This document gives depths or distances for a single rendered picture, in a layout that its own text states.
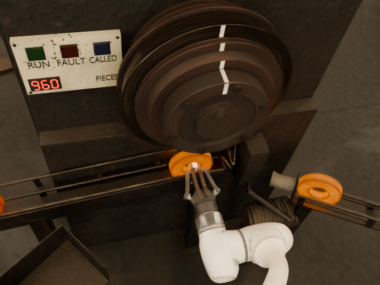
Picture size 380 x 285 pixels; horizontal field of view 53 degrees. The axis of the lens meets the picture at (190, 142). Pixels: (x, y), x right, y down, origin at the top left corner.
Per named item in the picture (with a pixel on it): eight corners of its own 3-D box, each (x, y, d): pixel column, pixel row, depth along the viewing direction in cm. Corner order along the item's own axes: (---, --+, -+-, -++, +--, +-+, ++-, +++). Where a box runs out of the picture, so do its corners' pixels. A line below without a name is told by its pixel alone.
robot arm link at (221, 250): (194, 240, 126) (232, 232, 128) (206, 289, 118) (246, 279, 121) (198, 230, 116) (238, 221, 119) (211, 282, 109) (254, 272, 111)
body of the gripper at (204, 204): (193, 221, 127) (187, 195, 131) (217, 216, 129) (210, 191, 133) (196, 213, 121) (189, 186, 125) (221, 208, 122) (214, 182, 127)
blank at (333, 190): (305, 198, 148) (303, 205, 146) (292, 172, 139) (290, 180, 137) (347, 199, 139) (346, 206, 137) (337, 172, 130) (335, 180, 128)
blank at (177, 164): (159, 162, 132) (161, 170, 130) (197, 141, 128) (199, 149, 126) (182, 176, 144) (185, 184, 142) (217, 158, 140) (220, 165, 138)
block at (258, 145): (228, 166, 157) (241, 130, 138) (246, 163, 159) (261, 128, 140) (236, 189, 151) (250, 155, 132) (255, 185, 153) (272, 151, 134)
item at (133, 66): (121, 142, 120) (111, 13, 82) (259, 122, 130) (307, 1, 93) (124, 159, 116) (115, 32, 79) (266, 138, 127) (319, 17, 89)
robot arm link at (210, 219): (223, 233, 127) (217, 216, 130) (228, 224, 119) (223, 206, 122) (196, 238, 125) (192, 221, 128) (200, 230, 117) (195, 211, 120)
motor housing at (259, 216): (221, 247, 195) (244, 197, 152) (261, 238, 200) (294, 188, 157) (229, 272, 188) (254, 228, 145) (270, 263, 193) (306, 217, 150)
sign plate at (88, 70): (27, 89, 105) (9, 37, 91) (122, 80, 111) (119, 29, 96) (27, 95, 104) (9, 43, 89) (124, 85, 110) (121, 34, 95)
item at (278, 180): (271, 176, 147) (274, 167, 143) (294, 183, 145) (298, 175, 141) (267, 189, 144) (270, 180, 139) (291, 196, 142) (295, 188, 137)
